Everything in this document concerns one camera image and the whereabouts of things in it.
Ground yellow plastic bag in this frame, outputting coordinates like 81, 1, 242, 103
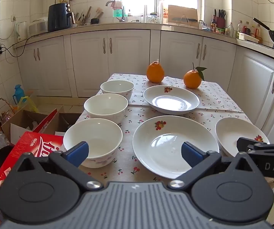
18, 96, 39, 114

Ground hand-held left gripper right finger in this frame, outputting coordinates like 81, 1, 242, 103
169, 141, 259, 192

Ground wooden cutting board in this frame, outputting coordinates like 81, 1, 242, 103
168, 5, 200, 28

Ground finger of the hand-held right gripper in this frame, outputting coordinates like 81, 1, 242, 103
236, 137, 269, 152

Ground brown cardboard box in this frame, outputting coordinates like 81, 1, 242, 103
1, 105, 82, 146

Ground blue water jug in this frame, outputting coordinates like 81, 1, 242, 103
12, 85, 23, 105

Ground metal kitchen faucet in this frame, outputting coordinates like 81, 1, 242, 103
105, 0, 126, 23

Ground white kitchen cabinet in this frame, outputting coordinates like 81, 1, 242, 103
15, 29, 274, 210

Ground red cardboard box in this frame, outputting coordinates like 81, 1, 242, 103
0, 131, 64, 222

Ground white plate with fruit decal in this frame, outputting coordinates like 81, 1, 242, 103
215, 117, 270, 158
143, 85, 200, 115
132, 115, 220, 179

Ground white electric kettle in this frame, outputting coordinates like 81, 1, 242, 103
16, 21, 29, 41

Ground black bin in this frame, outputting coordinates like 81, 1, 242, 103
0, 145, 14, 179

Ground beige kitchen countertop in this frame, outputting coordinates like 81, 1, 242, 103
14, 20, 274, 65

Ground bumpy orange without leaf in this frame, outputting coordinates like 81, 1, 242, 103
146, 61, 165, 83

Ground orange with green leaf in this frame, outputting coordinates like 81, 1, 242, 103
183, 63, 207, 89

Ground red knife block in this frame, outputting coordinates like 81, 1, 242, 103
214, 9, 226, 29

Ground glass jar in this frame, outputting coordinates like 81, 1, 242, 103
145, 13, 160, 24

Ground black kitchen knife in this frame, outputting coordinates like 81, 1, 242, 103
171, 17, 198, 22

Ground dark blue air fryer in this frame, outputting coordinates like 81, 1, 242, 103
47, 2, 72, 32

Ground white floral ceramic bowl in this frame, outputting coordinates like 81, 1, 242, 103
84, 93, 129, 124
63, 118, 123, 169
100, 80, 135, 101

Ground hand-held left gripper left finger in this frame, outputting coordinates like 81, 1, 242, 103
15, 141, 104, 192

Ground yellow oil bottle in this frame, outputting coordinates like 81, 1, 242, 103
256, 24, 263, 43

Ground white rice cooker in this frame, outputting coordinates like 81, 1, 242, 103
28, 19, 49, 35

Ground utensil holder with utensils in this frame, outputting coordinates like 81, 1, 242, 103
71, 6, 92, 27

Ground white rectangular tray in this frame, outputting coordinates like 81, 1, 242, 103
238, 32, 259, 42

